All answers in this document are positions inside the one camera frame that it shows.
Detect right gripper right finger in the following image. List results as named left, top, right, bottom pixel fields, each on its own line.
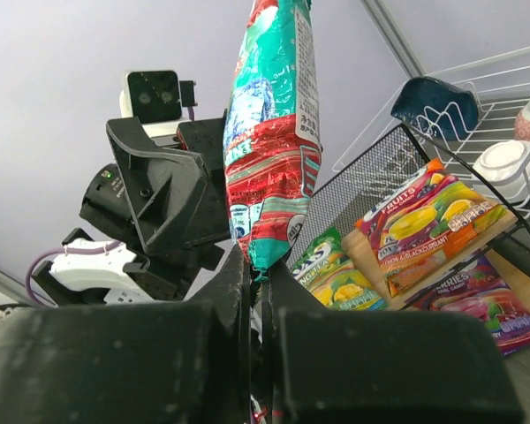
left=261, top=262, right=525, bottom=423

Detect orange Fox's fruits candy bag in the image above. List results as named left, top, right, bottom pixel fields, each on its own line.
left=355, top=158, right=506, bottom=298

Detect white wire dish rack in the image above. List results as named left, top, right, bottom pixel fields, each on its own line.
left=332, top=47, right=530, bottom=218

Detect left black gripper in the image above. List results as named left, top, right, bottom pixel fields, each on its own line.
left=106, top=117, right=230, bottom=255

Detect purple Fox's berries candy bag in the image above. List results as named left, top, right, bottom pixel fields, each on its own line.
left=411, top=256, right=530, bottom=356

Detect teal Fox's candy bag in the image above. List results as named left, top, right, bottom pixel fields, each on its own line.
left=223, top=1, right=322, bottom=277

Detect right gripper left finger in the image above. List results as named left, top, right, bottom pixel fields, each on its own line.
left=0, top=247, right=251, bottom=423

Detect dark blue plate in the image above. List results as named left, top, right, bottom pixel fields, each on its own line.
left=390, top=76, right=479, bottom=141

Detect white cup in rack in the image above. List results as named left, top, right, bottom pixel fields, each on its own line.
left=473, top=140, right=530, bottom=204

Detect green Fox's candy bag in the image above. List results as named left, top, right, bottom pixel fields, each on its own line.
left=291, top=226, right=388, bottom=311

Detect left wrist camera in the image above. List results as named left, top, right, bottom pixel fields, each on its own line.
left=119, top=70, right=198, bottom=138

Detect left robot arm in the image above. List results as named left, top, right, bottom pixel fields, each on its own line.
left=24, top=117, right=230, bottom=306

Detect black wire wooden shelf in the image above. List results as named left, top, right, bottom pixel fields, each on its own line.
left=288, top=125, right=530, bottom=309

